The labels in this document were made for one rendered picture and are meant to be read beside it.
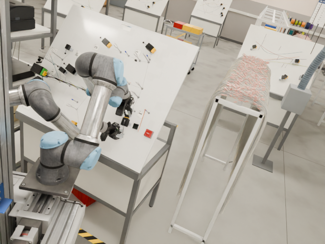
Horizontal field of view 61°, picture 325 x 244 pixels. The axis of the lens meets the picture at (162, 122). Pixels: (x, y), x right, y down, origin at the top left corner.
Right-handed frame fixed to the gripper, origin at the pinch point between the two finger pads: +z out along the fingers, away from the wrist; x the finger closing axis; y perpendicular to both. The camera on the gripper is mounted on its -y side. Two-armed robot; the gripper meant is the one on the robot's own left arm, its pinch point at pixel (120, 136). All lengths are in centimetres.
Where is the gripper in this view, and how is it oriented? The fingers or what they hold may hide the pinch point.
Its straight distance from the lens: 201.1
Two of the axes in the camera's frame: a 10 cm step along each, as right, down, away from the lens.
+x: -3.3, -8.0, 5.0
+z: 5.1, 2.9, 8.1
